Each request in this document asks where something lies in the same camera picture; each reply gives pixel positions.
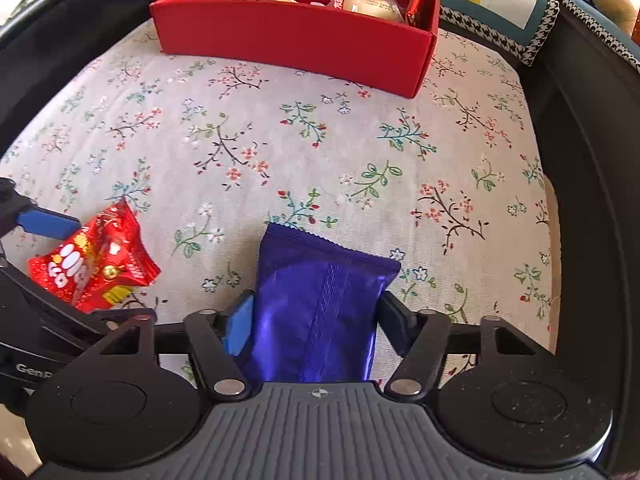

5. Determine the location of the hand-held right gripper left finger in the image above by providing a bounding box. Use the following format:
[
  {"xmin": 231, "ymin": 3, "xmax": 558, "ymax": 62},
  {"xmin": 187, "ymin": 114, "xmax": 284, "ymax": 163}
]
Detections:
[{"xmin": 85, "ymin": 292, "xmax": 257, "ymax": 402}]

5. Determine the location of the red cardboard box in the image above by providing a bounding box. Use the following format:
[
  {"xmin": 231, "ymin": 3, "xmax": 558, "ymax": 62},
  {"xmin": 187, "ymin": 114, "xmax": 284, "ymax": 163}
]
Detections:
[{"xmin": 150, "ymin": 0, "xmax": 442, "ymax": 99}]

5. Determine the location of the beige cushion with houndstooth edge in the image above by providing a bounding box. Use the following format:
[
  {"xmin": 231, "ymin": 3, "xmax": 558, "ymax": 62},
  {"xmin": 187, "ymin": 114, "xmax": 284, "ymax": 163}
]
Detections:
[{"xmin": 559, "ymin": 0, "xmax": 640, "ymax": 73}]

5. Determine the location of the pale round bun packet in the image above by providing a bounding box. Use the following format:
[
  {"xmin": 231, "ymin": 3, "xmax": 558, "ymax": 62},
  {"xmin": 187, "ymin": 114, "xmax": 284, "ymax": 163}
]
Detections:
[{"xmin": 327, "ymin": 0, "xmax": 405, "ymax": 23}]

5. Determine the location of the purple foil snack packet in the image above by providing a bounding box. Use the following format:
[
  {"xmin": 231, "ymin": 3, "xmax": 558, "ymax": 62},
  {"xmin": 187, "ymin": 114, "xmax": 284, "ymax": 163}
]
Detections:
[{"xmin": 235, "ymin": 221, "xmax": 402, "ymax": 385}]

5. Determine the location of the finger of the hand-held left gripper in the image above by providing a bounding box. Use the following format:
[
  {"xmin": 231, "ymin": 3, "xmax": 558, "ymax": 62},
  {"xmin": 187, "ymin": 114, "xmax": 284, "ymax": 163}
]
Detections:
[
  {"xmin": 0, "ymin": 177, "xmax": 81, "ymax": 242},
  {"xmin": 0, "ymin": 259, "xmax": 157, "ymax": 357}
]

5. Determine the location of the red festive snack packet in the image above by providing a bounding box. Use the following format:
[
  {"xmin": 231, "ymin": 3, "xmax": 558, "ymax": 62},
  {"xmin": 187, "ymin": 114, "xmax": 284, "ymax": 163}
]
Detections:
[{"xmin": 27, "ymin": 197, "xmax": 162, "ymax": 315}]

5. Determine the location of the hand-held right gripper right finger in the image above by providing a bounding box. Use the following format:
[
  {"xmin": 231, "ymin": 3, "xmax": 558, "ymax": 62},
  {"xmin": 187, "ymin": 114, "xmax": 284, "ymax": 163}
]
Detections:
[{"xmin": 379, "ymin": 290, "xmax": 557, "ymax": 397}]

